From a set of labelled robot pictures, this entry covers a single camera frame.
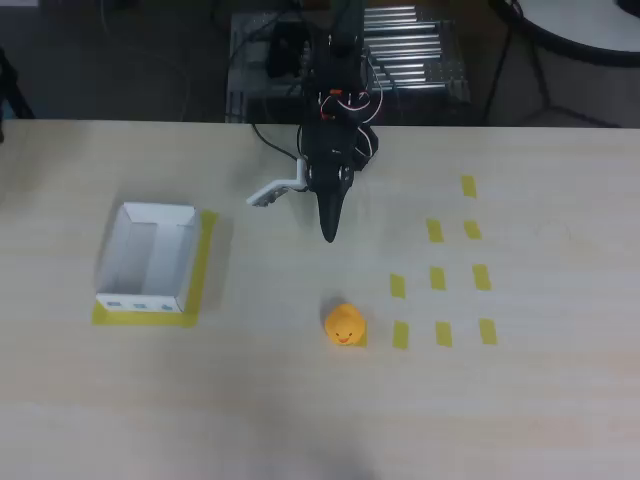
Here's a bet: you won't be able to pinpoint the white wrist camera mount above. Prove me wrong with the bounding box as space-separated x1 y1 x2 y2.
245 158 308 209

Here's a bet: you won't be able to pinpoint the yellow rubber duck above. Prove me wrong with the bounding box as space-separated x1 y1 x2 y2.
323 302 368 348

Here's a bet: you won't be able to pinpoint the red and white servo wires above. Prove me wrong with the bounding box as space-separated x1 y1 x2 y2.
318 47 385 161

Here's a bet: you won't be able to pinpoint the white open cardboard box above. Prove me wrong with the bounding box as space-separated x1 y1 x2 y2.
94 201 199 316

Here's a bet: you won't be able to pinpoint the black power cable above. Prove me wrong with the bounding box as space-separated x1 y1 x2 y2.
250 123 302 165

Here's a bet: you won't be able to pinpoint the metal roller rack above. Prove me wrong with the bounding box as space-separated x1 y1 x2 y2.
227 4 472 124

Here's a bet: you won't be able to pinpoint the round white table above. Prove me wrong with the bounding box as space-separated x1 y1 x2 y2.
487 0 640 69

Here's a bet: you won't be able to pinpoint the yellow tape frame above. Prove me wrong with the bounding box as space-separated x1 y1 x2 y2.
91 209 220 330

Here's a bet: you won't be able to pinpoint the black table leg frame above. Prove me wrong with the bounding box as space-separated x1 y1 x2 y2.
480 14 629 130

